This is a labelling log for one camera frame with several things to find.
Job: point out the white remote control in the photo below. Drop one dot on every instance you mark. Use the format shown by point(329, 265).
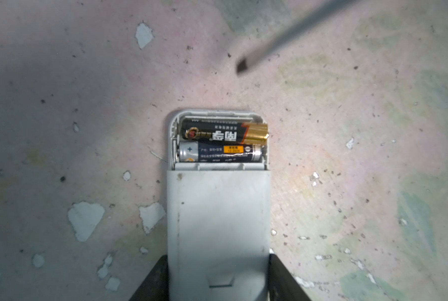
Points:
point(218, 220)

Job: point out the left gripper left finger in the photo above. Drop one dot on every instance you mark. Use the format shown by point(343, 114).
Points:
point(155, 286)

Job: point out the orange black handled screwdriver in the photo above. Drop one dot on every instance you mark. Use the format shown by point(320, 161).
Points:
point(251, 59)

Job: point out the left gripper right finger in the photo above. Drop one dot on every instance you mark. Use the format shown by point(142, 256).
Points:
point(282, 286)

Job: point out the black gold AA battery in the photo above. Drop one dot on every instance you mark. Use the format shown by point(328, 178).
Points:
point(224, 131)

